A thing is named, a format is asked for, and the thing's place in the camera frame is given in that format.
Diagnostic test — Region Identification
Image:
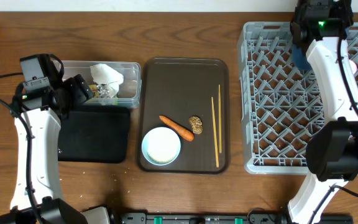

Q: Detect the clear plastic bin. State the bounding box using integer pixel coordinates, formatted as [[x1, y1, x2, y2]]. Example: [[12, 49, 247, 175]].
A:
[[62, 60, 142, 108]]

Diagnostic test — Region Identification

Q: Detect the yellow foil snack wrapper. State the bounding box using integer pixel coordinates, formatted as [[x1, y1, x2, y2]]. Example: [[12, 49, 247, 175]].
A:
[[88, 83, 119, 106]]

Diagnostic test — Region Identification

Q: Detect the black plastic bin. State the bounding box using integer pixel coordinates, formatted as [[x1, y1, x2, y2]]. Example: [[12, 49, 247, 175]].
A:
[[58, 105, 131, 164]]

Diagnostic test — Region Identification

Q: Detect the grey dishwasher rack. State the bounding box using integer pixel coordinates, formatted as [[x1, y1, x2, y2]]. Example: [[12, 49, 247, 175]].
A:
[[237, 22, 358, 175]]

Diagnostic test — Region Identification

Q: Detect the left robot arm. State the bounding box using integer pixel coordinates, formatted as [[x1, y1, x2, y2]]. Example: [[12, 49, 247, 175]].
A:
[[0, 54, 110, 224]]

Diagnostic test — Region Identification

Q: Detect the dark blue plate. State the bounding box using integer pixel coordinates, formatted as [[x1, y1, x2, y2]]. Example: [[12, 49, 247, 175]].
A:
[[292, 44, 312, 70]]

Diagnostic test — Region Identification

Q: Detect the pink plastic cup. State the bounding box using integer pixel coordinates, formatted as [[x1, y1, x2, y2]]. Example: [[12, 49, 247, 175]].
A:
[[349, 60, 357, 74]]

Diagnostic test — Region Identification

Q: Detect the light blue bowl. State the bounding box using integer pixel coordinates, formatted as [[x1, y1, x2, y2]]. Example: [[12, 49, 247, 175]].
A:
[[141, 127, 181, 166]]

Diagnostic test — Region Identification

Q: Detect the brown walnut cookie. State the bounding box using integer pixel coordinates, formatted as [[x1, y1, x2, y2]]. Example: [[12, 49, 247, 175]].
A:
[[189, 116, 203, 134]]

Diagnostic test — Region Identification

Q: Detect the wooden chopstick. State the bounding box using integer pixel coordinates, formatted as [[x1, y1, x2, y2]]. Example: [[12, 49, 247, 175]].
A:
[[218, 84, 223, 153], [211, 96, 219, 168]]

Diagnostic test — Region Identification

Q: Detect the brown serving tray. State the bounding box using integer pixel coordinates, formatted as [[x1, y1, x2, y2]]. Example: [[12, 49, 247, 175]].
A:
[[136, 58, 230, 174]]

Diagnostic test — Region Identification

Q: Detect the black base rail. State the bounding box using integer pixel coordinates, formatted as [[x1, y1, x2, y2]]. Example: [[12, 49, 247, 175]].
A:
[[113, 213, 278, 224]]

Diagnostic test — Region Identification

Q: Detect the orange carrot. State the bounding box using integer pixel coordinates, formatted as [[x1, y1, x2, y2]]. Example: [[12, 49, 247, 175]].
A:
[[159, 115, 195, 141]]

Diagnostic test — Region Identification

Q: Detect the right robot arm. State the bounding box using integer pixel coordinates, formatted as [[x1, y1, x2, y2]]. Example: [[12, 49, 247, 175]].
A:
[[276, 0, 358, 223]]

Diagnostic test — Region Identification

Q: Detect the white napkin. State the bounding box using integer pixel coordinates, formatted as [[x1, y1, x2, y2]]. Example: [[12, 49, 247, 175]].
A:
[[90, 63, 124, 89]]

